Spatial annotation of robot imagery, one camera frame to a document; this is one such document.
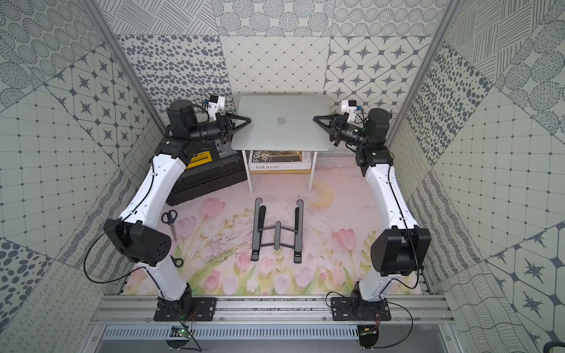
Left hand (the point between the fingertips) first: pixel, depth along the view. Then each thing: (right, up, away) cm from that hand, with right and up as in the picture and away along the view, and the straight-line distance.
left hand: (247, 117), depth 68 cm
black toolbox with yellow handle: (-23, -17, +25) cm, 38 cm away
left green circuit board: (-24, -72, +4) cm, 76 cm away
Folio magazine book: (+9, -12, +26) cm, 30 cm away
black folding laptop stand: (0, -40, +20) cm, 44 cm away
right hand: (+20, -1, 0) cm, 20 cm away
